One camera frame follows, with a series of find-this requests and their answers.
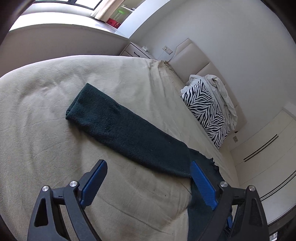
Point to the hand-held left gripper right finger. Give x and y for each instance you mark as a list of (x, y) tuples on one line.
[(203, 183)]

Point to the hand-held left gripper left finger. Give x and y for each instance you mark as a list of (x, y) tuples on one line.
[(93, 183)]

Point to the dark green towel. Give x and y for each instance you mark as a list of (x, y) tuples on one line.
[(129, 134)]

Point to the white wardrobe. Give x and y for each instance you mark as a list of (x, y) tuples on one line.
[(266, 157)]

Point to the zebra print pillow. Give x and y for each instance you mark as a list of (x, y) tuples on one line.
[(205, 109)]

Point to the bed with beige sheet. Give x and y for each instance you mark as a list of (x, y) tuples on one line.
[(46, 115)]

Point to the crumpled white duvet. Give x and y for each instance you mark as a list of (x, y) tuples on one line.
[(225, 99)]

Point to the beige padded headboard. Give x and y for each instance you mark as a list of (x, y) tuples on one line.
[(192, 55)]

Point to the white nightstand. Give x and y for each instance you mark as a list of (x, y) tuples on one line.
[(132, 49)]

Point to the small white charger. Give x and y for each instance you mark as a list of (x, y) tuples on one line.
[(145, 48)]

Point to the white bay window bench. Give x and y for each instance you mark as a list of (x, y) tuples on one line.
[(57, 39)]

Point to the red box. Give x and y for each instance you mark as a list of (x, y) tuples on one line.
[(112, 22)]

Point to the green desk lamp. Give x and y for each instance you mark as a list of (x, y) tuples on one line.
[(121, 11)]

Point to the beige curtain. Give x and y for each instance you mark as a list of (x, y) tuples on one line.
[(104, 9)]

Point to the wall outlet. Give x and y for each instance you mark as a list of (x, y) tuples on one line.
[(167, 49), (235, 139)]

